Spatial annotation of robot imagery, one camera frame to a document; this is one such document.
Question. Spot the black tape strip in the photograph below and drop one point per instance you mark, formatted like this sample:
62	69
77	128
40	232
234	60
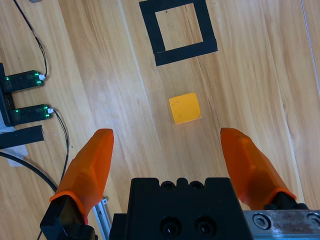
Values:
22	137

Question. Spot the aluminium profile bar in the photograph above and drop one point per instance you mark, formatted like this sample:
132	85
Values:
101	217

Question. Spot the small grey metal piece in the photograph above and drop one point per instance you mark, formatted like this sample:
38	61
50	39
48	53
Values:
35	1

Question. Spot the yellow wooden block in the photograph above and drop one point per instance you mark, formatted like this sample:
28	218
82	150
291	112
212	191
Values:
185	108

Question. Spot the green-lit USB adapter board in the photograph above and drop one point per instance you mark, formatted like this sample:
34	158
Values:
22	81
27	115

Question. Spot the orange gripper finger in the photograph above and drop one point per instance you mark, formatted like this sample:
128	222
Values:
252	172
85	175

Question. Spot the black tape square outline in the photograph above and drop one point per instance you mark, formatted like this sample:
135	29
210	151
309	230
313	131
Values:
185	53

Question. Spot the black USB hub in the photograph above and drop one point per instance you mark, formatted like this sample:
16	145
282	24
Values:
3	100

